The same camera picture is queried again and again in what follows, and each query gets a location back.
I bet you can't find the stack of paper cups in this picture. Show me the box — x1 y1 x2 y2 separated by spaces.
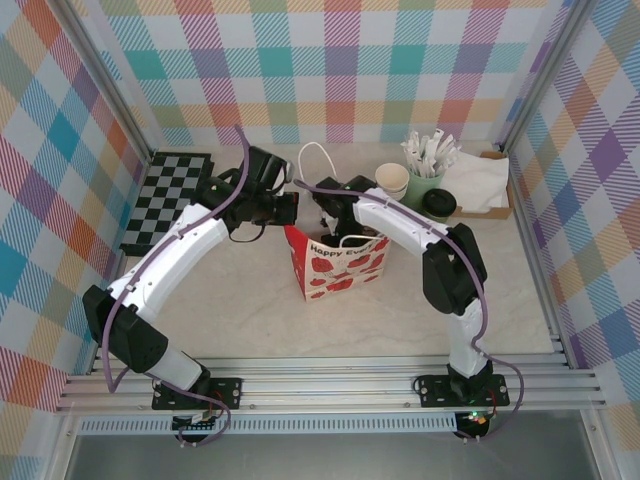
375 163 409 194

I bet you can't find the black plastic cup lid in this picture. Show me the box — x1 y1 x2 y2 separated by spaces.
422 188 457 218

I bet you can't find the small circuit board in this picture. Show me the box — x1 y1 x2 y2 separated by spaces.
459 409 491 429
172 412 221 434

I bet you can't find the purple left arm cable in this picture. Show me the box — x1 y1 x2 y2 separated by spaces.
102 124 251 447

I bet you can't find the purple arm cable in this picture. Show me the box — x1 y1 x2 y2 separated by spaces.
293 179 526 444
102 124 251 447

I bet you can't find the white paper napkin stack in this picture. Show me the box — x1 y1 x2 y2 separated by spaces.
442 152 510 210

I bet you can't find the black grey chessboard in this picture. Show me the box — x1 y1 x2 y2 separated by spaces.
119 151 216 259

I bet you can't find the aluminium frame post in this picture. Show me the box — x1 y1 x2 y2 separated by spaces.
499 0 596 156
59 0 164 161

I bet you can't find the white red poppy paper bag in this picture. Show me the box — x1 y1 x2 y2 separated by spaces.
284 141 392 303

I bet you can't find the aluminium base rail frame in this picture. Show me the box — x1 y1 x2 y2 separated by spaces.
54 355 609 414

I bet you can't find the white slotted cable duct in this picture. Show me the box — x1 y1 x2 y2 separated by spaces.
77 418 459 435

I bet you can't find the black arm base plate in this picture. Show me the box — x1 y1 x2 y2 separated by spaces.
414 373 510 409
152 375 245 412

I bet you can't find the brown cardboard napkin box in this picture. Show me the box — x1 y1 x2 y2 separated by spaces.
452 151 516 221

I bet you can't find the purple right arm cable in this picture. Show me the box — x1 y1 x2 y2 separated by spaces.
293 179 526 444

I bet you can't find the mint green cylindrical holder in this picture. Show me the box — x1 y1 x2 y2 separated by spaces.
402 164 445 210

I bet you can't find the white paper wrapped straw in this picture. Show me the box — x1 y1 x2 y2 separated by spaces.
401 141 422 176
429 128 446 177
439 144 462 174
422 138 437 179
435 134 457 176
408 131 429 177

